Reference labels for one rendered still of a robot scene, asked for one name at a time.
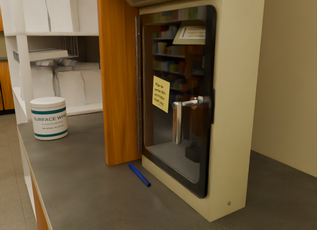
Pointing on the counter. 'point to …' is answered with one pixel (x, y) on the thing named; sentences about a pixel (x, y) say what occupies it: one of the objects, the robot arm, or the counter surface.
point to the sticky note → (161, 93)
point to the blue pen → (139, 175)
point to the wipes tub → (49, 118)
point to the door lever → (177, 125)
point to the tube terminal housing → (225, 100)
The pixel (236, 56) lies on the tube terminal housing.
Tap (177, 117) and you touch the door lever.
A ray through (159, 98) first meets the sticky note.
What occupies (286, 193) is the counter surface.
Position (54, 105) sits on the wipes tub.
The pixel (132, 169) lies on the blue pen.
